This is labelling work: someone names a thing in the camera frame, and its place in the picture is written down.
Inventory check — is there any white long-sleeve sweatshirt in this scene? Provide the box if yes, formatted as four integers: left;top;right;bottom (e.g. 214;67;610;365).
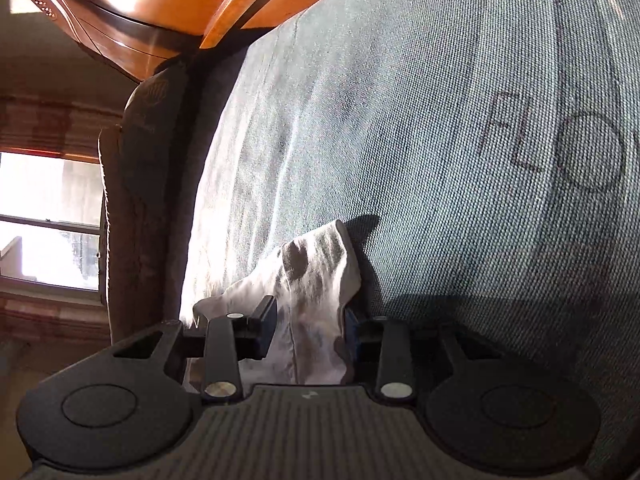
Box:
193;220;361;391

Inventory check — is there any pink floral quilt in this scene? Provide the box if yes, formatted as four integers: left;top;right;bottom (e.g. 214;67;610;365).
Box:
98;126;167;342

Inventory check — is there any blue-grey pillow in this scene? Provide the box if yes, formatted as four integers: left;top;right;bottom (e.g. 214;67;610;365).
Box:
119;62;188;209

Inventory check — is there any window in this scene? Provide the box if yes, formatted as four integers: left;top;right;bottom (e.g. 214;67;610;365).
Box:
1;153;105;304

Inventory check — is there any blue patterned bed sheet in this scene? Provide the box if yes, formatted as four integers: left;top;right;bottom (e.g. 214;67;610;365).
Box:
166;0;639;479

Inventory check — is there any pink striped curtain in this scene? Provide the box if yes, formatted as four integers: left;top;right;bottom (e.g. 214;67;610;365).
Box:
0;96;122;164

